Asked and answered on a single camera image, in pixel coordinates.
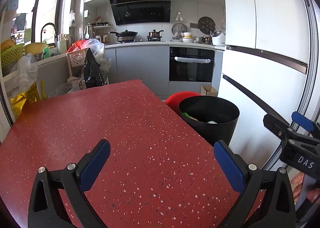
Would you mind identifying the green plastic wrapper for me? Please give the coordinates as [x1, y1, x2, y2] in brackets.
[182, 113, 198, 121]

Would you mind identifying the black trash bin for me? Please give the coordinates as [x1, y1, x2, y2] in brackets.
[178, 95, 240, 145]

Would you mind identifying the black kitchen faucet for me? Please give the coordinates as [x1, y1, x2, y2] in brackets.
[40, 23, 58, 47]

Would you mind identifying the person's right hand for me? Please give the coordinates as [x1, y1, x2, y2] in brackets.
[291, 171, 320, 205]

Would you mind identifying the white refrigerator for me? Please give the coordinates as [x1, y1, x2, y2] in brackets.
[219, 0, 319, 167]

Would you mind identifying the cardboard box on floor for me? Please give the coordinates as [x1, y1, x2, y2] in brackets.
[200, 85, 218, 97]

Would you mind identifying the white rice cooker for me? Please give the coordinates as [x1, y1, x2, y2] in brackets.
[212, 31, 225, 46]

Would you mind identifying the red stool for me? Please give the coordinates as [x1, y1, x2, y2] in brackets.
[164, 91, 201, 115]

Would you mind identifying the black built-in oven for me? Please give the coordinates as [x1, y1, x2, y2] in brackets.
[169, 47, 215, 82]

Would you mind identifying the gold foil bag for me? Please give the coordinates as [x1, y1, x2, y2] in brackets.
[10, 83, 41, 117]

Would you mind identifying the black plastic bag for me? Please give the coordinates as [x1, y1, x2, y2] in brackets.
[84, 48, 105, 89]

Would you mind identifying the beige perforated storage basket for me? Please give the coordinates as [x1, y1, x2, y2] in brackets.
[67, 48, 87, 77]

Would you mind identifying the green plastic basket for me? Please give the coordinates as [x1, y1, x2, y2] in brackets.
[1, 44, 24, 68]

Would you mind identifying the yellow basin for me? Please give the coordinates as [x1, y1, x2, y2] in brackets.
[24, 42, 48, 55]

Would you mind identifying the black wok with lid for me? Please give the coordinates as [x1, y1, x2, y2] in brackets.
[109, 30, 138, 43]

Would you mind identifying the black range hood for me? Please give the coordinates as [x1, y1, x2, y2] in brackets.
[109, 0, 171, 25]

